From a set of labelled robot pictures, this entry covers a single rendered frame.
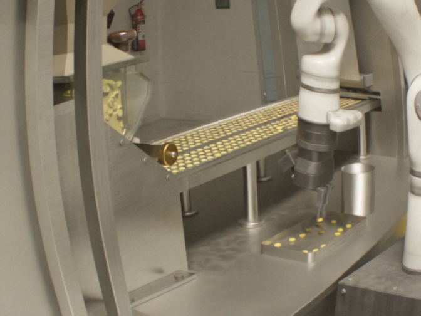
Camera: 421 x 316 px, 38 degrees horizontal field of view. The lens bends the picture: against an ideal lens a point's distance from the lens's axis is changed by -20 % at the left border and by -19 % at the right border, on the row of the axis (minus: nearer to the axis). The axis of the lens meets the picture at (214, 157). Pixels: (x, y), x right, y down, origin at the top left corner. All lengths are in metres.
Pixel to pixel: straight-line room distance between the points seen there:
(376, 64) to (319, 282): 0.86
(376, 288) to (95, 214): 0.44
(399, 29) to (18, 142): 0.59
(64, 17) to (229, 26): 5.38
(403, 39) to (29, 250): 0.64
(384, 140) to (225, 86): 4.69
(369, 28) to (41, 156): 1.20
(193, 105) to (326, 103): 5.58
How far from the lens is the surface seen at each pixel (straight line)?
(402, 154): 1.82
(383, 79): 1.81
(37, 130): 0.78
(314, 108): 1.14
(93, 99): 0.86
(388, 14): 1.00
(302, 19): 1.11
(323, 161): 1.19
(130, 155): 1.04
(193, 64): 6.63
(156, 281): 1.12
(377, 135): 1.85
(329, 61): 1.13
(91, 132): 0.87
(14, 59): 0.78
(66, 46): 1.00
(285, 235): 1.28
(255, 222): 1.37
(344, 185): 1.37
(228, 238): 1.32
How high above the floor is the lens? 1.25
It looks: 14 degrees down
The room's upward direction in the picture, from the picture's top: 4 degrees counter-clockwise
